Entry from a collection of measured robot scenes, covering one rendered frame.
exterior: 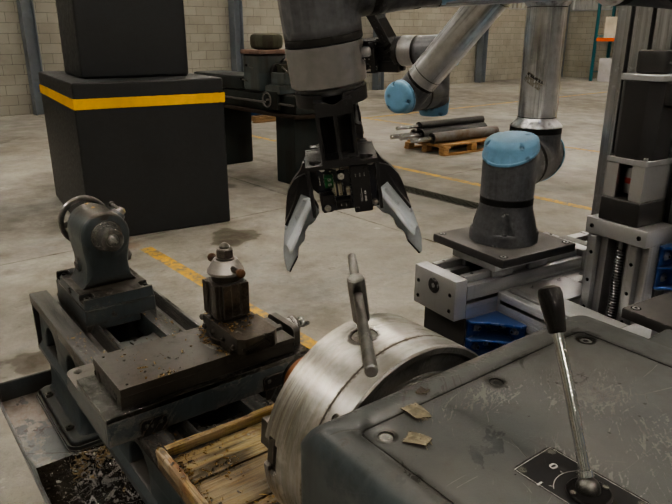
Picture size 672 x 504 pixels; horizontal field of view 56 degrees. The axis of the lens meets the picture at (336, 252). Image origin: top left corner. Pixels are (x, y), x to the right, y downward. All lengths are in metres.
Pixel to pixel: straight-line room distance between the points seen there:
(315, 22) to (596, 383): 0.46
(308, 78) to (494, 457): 0.38
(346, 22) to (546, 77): 0.95
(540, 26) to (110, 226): 1.18
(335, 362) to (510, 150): 0.74
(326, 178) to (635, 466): 0.37
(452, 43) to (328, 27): 0.87
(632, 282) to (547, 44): 0.54
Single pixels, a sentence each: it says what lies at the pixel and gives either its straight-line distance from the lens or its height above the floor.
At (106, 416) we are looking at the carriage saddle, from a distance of 1.30.
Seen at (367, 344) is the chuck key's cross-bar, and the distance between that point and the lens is 0.61.
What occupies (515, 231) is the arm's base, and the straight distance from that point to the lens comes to 1.42.
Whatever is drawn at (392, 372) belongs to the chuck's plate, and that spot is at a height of 1.23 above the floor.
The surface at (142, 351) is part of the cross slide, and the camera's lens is 1.41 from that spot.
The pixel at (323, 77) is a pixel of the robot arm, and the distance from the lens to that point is 0.61.
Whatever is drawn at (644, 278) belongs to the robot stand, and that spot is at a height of 1.16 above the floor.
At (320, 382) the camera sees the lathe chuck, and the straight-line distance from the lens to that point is 0.79.
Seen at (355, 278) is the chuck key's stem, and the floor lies 1.32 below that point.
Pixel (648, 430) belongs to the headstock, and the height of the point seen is 1.25.
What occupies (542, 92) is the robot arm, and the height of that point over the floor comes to 1.48.
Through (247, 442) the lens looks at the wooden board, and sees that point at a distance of 1.24.
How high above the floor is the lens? 1.60
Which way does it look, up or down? 19 degrees down
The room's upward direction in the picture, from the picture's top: straight up
